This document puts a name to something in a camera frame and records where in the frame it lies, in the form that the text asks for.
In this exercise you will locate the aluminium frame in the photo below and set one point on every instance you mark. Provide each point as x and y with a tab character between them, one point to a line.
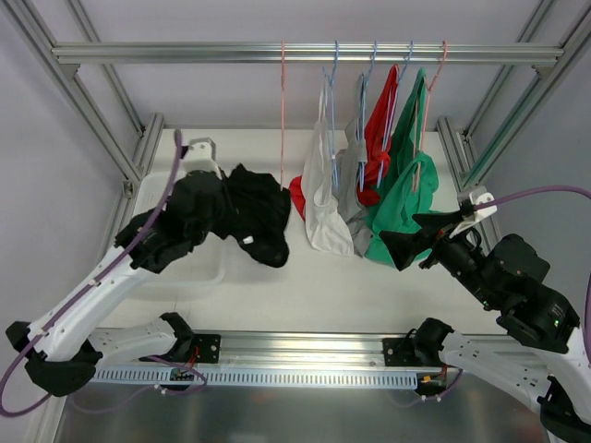
90	95

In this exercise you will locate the red tank top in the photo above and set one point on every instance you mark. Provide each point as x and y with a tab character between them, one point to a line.
369	197

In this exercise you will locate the blue wire hanger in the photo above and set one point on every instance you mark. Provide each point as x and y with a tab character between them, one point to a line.
329	78

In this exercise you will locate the pink hanger with green top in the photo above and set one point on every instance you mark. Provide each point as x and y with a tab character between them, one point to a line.
430	87

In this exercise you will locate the white tank top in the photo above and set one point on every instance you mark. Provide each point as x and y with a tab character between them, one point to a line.
325	228

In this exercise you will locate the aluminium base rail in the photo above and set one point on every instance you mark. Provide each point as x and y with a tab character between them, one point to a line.
268	350

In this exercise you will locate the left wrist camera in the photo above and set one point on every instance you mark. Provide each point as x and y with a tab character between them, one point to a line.
200	155

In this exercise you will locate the green tank top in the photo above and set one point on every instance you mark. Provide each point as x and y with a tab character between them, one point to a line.
398	203

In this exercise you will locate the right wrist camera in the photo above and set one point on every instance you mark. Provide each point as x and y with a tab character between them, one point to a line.
476	205

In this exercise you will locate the slotted cable duct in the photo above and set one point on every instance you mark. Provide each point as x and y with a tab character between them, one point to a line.
250	377

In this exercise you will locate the blue hanger with red top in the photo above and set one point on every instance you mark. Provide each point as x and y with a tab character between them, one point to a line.
391	110

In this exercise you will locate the white perforated plastic basket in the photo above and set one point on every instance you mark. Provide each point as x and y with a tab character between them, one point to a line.
188	278

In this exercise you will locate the pink wire hanger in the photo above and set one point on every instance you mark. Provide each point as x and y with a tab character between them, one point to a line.
283	96

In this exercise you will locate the blue hanger with grey top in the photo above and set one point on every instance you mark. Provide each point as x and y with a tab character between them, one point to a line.
365	115

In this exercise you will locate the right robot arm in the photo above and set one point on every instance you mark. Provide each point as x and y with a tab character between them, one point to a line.
509	280

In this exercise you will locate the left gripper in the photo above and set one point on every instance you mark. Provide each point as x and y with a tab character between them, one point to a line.
203	190

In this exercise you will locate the black tank top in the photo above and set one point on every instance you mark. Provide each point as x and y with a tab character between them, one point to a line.
256	216

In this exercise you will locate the grey tank top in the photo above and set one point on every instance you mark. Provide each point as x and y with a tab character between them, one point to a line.
350	162

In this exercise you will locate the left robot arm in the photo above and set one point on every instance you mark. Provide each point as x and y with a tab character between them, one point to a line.
63	351

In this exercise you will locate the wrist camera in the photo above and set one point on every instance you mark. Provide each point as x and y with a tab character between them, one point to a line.
476	205
200	155

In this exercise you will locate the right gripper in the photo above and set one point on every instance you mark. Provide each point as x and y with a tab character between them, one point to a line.
440	241

